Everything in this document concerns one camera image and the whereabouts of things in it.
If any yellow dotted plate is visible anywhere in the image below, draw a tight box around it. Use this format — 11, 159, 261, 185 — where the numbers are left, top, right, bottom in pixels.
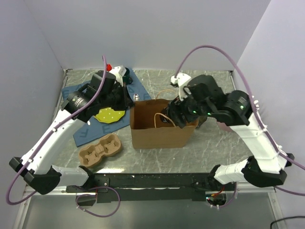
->
94, 107, 125, 124

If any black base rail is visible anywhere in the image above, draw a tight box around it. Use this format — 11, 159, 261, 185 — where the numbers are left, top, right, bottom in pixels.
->
66, 173, 235, 203

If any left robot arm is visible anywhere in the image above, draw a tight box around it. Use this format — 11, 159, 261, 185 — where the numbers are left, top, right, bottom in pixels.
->
10, 67, 133, 195

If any cardboard cup carrier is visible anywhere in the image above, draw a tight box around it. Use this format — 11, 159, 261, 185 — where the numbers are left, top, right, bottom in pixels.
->
78, 134, 122, 168

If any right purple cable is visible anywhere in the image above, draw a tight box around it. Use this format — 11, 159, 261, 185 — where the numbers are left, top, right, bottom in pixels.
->
175, 45, 305, 198

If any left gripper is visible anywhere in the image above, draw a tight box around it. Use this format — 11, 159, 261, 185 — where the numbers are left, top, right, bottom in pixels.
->
99, 82, 136, 111

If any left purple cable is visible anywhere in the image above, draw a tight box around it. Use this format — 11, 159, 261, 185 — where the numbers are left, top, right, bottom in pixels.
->
5, 55, 108, 206

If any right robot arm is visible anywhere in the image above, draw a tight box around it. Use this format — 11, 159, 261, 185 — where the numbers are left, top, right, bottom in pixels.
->
164, 73, 294, 190

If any purple cable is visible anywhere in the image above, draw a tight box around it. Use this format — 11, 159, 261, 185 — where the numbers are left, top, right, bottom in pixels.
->
175, 45, 305, 198
5, 55, 108, 206

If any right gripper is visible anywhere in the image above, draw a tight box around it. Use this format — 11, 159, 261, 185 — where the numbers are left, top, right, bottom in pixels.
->
167, 90, 213, 128

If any dark green mug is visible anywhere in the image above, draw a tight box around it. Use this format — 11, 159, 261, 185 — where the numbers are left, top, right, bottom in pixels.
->
122, 68, 133, 85

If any silver spoon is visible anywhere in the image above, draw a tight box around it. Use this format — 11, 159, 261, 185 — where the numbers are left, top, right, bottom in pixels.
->
133, 94, 140, 101

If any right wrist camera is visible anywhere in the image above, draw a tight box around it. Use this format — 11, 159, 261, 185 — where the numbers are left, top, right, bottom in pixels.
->
171, 73, 192, 101

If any pink stirrer cup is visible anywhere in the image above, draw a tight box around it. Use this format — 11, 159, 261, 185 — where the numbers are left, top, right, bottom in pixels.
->
217, 122, 233, 132

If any brown paper bag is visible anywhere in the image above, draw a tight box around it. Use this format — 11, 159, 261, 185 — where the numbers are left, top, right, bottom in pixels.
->
130, 99, 199, 149

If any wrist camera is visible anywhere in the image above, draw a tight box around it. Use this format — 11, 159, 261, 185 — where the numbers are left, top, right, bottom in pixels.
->
171, 73, 192, 101
106, 64, 128, 86

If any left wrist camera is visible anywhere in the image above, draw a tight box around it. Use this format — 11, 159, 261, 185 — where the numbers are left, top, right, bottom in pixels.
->
106, 64, 128, 86

